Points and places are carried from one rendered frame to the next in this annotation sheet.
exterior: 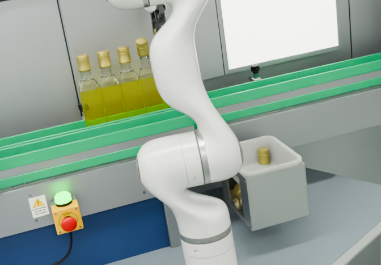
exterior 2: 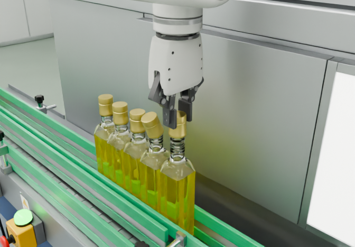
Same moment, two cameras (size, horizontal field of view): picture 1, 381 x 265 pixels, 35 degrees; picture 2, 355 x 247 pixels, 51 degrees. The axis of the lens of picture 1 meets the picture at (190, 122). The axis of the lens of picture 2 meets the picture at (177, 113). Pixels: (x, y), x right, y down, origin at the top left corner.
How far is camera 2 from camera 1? 150 cm
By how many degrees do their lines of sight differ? 54
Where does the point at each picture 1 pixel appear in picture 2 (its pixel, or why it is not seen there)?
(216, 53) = (294, 189)
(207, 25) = (291, 143)
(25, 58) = (117, 69)
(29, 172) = (26, 174)
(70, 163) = (45, 192)
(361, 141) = not seen: outside the picture
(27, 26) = (120, 39)
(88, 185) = (49, 223)
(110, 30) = not seen: hidden behind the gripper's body
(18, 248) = not seen: hidden behind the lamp
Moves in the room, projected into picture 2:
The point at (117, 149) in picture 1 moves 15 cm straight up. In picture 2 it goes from (74, 215) to (66, 159)
